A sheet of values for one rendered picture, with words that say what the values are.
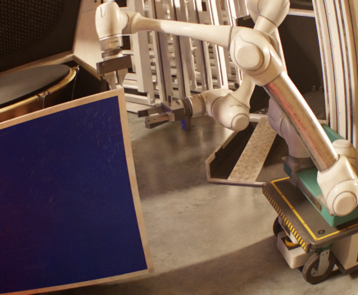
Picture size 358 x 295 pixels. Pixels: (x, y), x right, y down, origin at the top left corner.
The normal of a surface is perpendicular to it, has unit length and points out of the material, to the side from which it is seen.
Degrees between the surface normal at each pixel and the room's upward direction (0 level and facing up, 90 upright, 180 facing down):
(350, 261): 90
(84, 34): 90
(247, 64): 81
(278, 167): 2
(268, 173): 2
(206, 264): 0
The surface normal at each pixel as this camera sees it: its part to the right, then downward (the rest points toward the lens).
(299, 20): -0.44, 0.36
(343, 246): -0.98, 0.17
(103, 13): -0.22, 0.07
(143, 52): 0.66, 0.20
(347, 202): -0.17, 0.46
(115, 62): 0.34, 0.13
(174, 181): -0.11, -0.93
